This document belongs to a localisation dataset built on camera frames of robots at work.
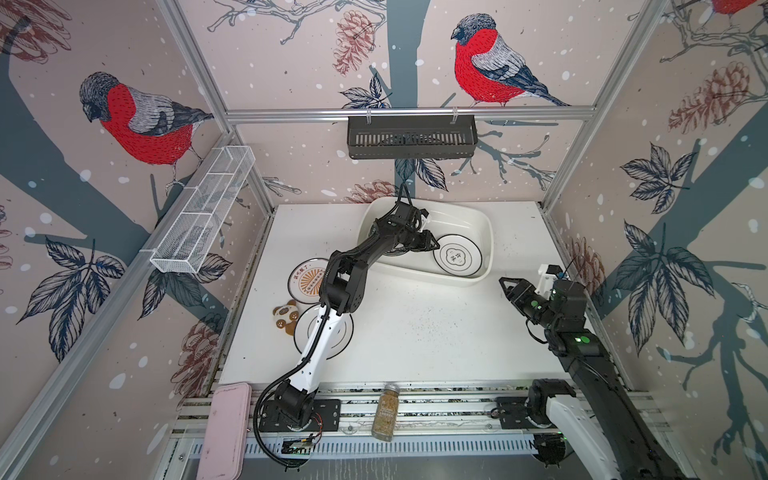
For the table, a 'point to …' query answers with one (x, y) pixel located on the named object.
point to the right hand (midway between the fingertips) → (502, 285)
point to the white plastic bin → (444, 216)
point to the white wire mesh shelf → (202, 208)
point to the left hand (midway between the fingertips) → (438, 245)
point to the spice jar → (385, 413)
